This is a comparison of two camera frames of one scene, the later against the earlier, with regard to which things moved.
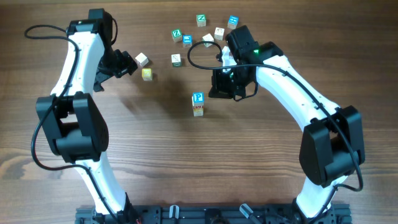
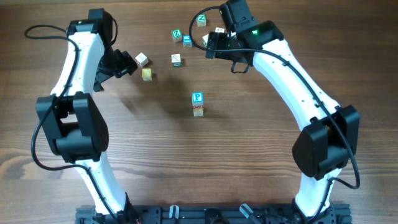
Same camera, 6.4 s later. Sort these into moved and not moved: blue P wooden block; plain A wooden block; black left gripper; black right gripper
Moved: black right gripper
Not moved: black left gripper; blue P wooden block; plain A wooden block
